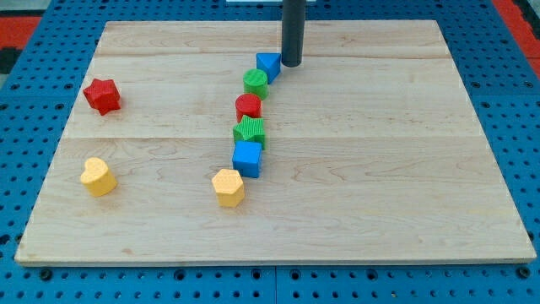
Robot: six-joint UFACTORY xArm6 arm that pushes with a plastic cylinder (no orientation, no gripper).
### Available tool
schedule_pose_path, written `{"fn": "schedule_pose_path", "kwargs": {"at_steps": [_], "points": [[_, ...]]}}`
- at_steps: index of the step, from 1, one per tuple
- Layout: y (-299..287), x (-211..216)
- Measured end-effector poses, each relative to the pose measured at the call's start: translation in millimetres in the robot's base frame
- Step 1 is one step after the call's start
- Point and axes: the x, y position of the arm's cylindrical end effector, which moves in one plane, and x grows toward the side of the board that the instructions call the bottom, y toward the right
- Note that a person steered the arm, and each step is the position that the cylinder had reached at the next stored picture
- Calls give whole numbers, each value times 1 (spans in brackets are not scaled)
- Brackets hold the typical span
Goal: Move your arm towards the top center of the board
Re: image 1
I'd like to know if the wooden board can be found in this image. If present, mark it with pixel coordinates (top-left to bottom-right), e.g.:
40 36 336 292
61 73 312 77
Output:
15 20 537 267

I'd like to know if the yellow hexagon block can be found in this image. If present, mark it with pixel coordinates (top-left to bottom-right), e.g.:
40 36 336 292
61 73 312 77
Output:
211 169 245 208

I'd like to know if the red cylinder block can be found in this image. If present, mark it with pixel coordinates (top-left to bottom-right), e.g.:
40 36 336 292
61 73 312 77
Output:
235 93 262 122

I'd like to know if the green star block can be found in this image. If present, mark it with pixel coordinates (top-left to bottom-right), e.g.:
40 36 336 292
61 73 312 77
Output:
233 116 266 149

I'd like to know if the blue cube block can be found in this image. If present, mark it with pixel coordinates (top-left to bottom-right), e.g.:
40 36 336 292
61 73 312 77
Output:
232 141 262 178

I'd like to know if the blue triangle block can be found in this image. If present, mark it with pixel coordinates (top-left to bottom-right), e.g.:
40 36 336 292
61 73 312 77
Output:
256 52 281 84

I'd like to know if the red star block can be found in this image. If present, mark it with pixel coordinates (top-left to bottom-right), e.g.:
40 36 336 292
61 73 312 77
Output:
83 79 121 116

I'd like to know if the green cylinder block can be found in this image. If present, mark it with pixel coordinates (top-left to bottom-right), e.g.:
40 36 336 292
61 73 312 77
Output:
242 68 268 100

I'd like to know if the blue perforated table frame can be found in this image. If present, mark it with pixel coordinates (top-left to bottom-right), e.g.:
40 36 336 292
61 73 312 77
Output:
1 1 539 303

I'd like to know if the yellow heart block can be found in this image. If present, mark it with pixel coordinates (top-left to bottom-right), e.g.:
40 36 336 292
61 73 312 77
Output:
79 157 117 197

